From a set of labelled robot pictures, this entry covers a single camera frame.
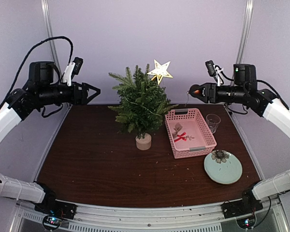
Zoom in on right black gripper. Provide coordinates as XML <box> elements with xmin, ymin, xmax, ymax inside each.
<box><xmin>189</xmin><ymin>83</ymin><xmax>247</xmax><ymax>104</ymax></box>

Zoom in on burlap bow red ribbon ornament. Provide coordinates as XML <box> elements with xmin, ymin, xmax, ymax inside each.
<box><xmin>172</xmin><ymin>123</ymin><xmax>195</xmax><ymax>142</ymax></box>

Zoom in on gold star red ornament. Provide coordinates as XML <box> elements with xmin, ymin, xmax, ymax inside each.
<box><xmin>147</xmin><ymin>60</ymin><xmax>173</xmax><ymax>85</ymax></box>

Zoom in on thin wire string lights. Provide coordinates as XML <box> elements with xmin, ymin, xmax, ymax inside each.
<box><xmin>120</xmin><ymin>92</ymin><xmax>175</xmax><ymax>116</ymax></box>

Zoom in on dark red bauble ornament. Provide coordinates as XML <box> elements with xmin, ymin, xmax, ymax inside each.
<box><xmin>187</xmin><ymin>89</ymin><xmax>202</xmax><ymax>100</ymax></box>

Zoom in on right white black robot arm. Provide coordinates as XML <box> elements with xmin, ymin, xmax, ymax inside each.
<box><xmin>188</xmin><ymin>64</ymin><xmax>290</xmax><ymax>214</ymax></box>

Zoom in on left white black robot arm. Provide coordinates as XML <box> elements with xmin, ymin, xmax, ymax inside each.
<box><xmin>0</xmin><ymin>58</ymin><xmax>101</xmax><ymax>215</ymax></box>

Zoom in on small green christmas tree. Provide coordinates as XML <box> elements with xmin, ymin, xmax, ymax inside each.
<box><xmin>108</xmin><ymin>64</ymin><xmax>177</xmax><ymax>139</ymax></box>

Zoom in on round wooden tree base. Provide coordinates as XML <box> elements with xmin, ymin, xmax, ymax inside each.
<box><xmin>135</xmin><ymin>133</ymin><xmax>152</xmax><ymax>150</ymax></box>

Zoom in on clear drinking glass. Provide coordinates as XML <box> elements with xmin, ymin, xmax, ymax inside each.
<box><xmin>205</xmin><ymin>114</ymin><xmax>221</xmax><ymax>134</ymax></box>

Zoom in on pink plastic basket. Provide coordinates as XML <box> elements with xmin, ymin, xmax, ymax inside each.
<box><xmin>165</xmin><ymin>108</ymin><xmax>217</xmax><ymax>159</ymax></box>

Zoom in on pale green flower plate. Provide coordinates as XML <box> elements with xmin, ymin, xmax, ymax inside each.
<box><xmin>203</xmin><ymin>150</ymin><xmax>243</xmax><ymax>185</ymax></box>

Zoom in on left green circuit board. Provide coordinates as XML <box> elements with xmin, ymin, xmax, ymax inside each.
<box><xmin>42</xmin><ymin>216</ymin><xmax>62</xmax><ymax>230</ymax></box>

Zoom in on green circuit board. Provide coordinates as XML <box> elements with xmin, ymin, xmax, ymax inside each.
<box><xmin>42</xmin><ymin>216</ymin><xmax>62</xmax><ymax>230</ymax></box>
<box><xmin>236</xmin><ymin>216</ymin><xmax>256</xmax><ymax>230</ymax></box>

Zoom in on right green circuit board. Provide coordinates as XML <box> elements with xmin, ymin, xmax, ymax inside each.
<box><xmin>236</xmin><ymin>216</ymin><xmax>256</xmax><ymax>230</ymax></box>

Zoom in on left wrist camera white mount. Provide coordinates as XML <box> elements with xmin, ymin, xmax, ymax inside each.
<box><xmin>60</xmin><ymin>57</ymin><xmax>84</xmax><ymax>87</ymax></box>

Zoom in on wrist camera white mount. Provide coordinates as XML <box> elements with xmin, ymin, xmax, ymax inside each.
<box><xmin>60</xmin><ymin>57</ymin><xmax>84</xmax><ymax>87</ymax></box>
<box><xmin>205</xmin><ymin>60</ymin><xmax>224</xmax><ymax>86</ymax></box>

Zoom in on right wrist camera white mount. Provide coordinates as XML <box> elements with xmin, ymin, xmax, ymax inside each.
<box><xmin>205</xmin><ymin>60</ymin><xmax>224</xmax><ymax>86</ymax></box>

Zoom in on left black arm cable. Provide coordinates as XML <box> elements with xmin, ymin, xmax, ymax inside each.
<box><xmin>0</xmin><ymin>36</ymin><xmax>74</xmax><ymax>121</ymax></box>

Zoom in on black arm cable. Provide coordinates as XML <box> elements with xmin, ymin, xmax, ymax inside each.
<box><xmin>256</xmin><ymin>80</ymin><xmax>290</xmax><ymax>112</ymax></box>
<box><xmin>0</xmin><ymin>36</ymin><xmax>74</xmax><ymax>121</ymax></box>

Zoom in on left aluminium frame post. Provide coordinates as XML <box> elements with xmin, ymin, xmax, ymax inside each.
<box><xmin>41</xmin><ymin>0</ymin><xmax>61</xmax><ymax>73</ymax></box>

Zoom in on aluminium frame post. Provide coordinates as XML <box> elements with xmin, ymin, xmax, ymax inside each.
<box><xmin>41</xmin><ymin>0</ymin><xmax>61</xmax><ymax>73</ymax></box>
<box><xmin>236</xmin><ymin>0</ymin><xmax>254</xmax><ymax>63</ymax></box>

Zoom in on right aluminium frame post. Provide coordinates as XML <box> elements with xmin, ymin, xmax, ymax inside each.
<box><xmin>236</xmin><ymin>0</ymin><xmax>254</xmax><ymax>63</ymax></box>

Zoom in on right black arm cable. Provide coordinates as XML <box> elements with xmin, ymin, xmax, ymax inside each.
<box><xmin>256</xmin><ymin>80</ymin><xmax>290</xmax><ymax>112</ymax></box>

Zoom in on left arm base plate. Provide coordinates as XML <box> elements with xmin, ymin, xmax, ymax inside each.
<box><xmin>33</xmin><ymin>198</ymin><xmax>77</xmax><ymax>219</ymax></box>

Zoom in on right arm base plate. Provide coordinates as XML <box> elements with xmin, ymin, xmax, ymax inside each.
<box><xmin>221</xmin><ymin>197</ymin><xmax>263</xmax><ymax>218</ymax></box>

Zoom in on front aluminium rail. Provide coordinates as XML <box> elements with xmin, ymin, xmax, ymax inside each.
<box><xmin>10</xmin><ymin>188</ymin><xmax>290</xmax><ymax>232</ymax></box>

